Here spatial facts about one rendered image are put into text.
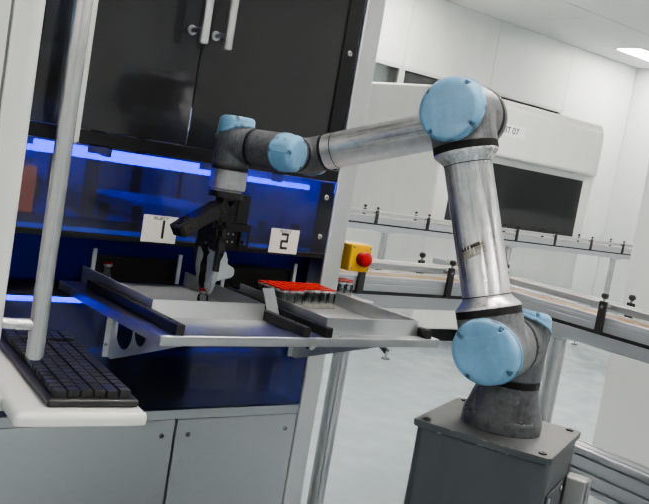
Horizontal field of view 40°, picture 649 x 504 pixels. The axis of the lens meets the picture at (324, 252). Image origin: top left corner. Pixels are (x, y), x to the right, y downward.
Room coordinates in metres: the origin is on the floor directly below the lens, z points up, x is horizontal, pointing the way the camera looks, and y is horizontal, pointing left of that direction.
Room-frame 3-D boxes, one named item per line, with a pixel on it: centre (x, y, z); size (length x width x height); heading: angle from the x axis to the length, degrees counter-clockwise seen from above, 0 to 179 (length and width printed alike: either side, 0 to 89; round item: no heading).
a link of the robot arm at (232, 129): (1.83, 0.22, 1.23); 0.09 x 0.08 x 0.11; 62
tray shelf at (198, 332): (1.94, 0.13, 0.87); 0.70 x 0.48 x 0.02; 129
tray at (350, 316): (2.01, -0.03, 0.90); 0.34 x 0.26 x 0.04; 38
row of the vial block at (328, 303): (2.08, 0.03, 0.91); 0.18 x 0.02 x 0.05; 128
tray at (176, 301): (1.89, 0.31, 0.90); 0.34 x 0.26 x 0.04; 39
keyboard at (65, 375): (1.47, 0.41, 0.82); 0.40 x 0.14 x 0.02; 32
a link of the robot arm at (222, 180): (1.83, 0.22, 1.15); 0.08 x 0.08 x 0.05
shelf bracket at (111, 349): (1.77, 0.32, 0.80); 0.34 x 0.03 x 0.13; 39
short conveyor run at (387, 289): (2.64, -0.21, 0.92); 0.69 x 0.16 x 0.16; 129
